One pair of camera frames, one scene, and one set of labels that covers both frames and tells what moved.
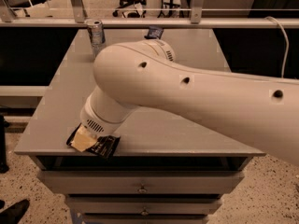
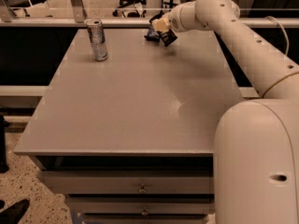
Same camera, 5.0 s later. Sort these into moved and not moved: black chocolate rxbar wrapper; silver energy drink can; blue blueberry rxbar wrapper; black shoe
Moved: black chocolate rxbar wrapper
Not moved: black shoe; silver energy drink can; blue blueberry rxbar wrapper
